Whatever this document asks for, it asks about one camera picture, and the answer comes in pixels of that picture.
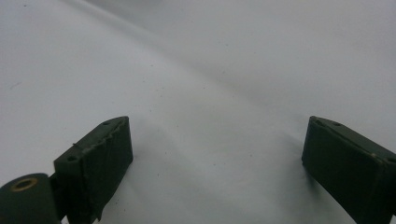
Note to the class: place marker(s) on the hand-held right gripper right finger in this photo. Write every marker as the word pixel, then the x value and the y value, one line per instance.
pixel 348 165

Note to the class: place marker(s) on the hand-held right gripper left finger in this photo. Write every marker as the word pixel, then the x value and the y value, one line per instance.
pixel 96 165

